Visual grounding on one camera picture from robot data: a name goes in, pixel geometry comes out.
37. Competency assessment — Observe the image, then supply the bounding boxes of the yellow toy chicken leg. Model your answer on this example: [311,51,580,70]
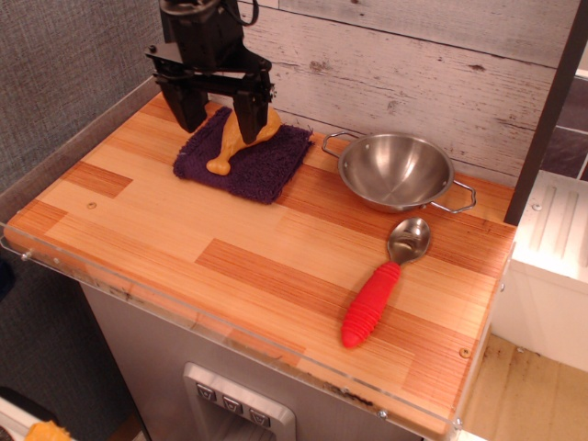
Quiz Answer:
[206,107,282,175]

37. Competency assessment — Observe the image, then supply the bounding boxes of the white toy sink unit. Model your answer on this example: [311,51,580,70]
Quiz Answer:
[492,171,587,370]

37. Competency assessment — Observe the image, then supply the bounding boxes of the purple knitted towel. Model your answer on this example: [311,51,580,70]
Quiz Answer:
[173,107,312,204]

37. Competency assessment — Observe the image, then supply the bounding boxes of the dark grey right post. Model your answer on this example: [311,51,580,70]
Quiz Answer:
[503,0,587,226]

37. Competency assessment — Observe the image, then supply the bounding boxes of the red handled metal spoon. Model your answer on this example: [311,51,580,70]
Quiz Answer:
[341,217,431,348]

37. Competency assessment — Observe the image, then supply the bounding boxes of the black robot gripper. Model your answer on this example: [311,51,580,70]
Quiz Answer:
[146,1,274,144]

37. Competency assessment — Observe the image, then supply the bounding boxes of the orange fuzzy object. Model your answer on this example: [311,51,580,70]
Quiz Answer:
[24,421,73,441]

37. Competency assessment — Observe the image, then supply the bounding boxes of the clear acrylic edge guard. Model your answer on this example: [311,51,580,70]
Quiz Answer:
[1,81,515,440]

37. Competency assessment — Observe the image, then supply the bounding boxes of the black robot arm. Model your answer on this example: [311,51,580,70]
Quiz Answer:
[146,1,273,143]

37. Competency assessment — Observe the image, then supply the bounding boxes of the silver dispenser button panel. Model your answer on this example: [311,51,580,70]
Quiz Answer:
[183,362,297,440]

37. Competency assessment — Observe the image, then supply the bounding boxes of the small steel bowl with handles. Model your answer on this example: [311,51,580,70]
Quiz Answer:
[322,131,477,214]

